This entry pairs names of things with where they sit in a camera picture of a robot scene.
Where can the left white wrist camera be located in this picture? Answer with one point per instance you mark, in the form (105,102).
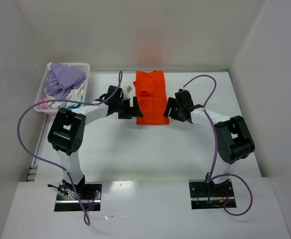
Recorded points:
(125,92)

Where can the purple t shirt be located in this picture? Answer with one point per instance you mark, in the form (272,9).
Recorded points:
(62,79)

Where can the pink cloth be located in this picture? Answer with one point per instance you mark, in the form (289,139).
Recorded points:
(43,105)

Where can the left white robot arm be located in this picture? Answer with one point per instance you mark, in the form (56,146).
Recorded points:
(67,131)

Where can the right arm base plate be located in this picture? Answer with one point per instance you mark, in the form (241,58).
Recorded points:
(211,196)

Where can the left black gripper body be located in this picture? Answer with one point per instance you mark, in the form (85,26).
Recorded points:
(125,108)

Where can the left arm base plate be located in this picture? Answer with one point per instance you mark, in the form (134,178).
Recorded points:
(66,200)

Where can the white t shirt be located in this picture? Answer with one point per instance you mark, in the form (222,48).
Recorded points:
(74,95)

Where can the orange t shirt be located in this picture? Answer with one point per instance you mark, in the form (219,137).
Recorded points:
(151,95)

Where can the white plastic laundry basket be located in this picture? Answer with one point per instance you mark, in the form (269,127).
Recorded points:
(41,95)

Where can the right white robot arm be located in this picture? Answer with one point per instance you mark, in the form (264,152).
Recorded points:
(232,137)

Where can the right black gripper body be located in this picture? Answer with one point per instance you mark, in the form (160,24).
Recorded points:
(178,111)

